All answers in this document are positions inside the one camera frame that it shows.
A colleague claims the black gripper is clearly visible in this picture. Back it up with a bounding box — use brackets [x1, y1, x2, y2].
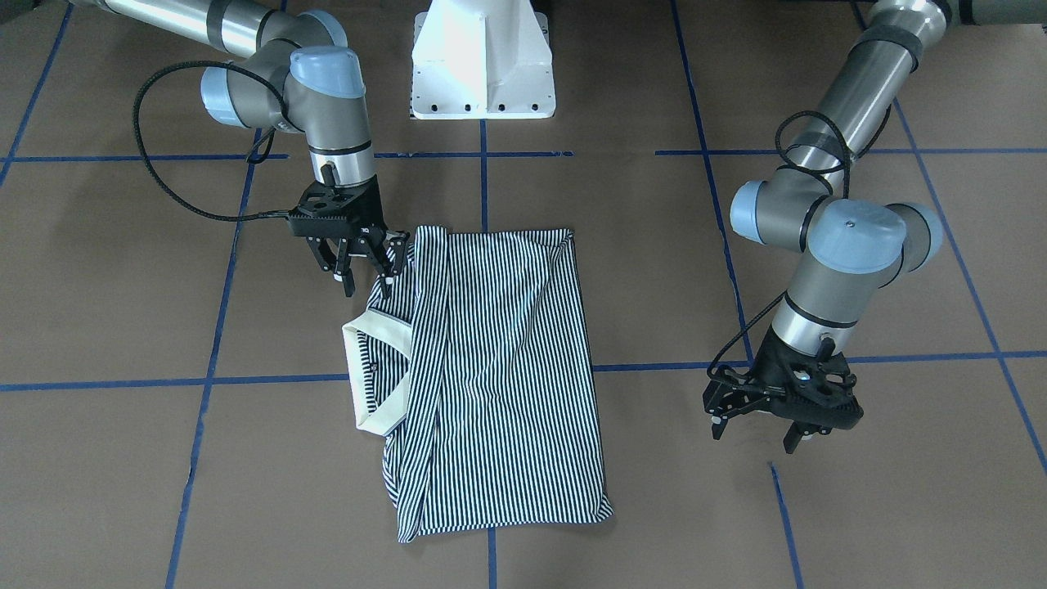
[703, 329, 864, 455]
[286, 180, 409, 299]

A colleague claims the navy white striped polo shirt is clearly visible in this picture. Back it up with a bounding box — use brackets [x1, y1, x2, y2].
[343, 225, 612, 543]

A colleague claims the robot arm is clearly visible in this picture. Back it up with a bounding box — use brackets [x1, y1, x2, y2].
[92, 1, 409, 297]
[703, 1, 1045, 454]

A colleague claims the brown paper table cover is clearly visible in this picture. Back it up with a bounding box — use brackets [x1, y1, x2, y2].
[1, 1, 1046, 588]

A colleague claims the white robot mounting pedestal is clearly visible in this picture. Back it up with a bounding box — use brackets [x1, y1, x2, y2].
[409, 1, 557, 120]

